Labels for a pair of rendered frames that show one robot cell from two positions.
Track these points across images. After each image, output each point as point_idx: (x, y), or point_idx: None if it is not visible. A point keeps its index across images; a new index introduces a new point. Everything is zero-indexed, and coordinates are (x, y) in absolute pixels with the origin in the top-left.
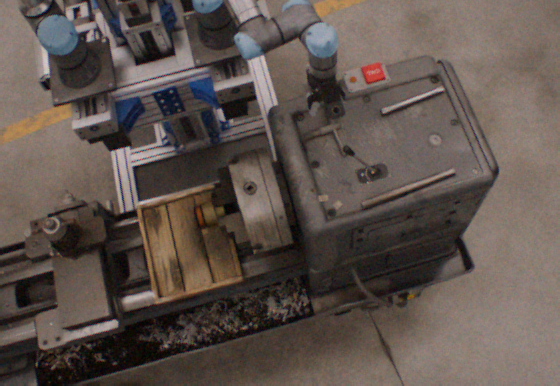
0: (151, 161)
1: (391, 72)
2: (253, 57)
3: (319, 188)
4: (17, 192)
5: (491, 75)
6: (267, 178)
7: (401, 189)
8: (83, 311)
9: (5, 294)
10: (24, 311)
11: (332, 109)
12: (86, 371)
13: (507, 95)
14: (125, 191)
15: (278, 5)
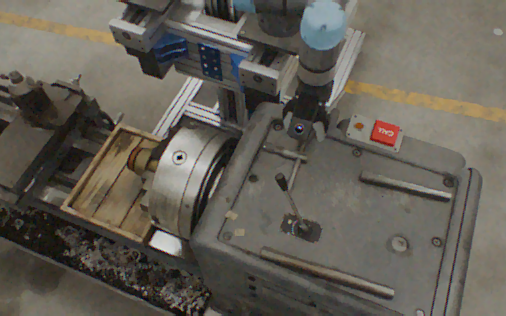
0: (198, 119)
1: (405, 144)
2: (240, 6)
3: (236, 203)
4: (106, 83)
5: None
6: (201, 160)
7: (315, 267)
8: None
9: None
10: None
11: (295, 125)
12: (3, 227)
13: None
14: (164, 126)
15: (381, 76)
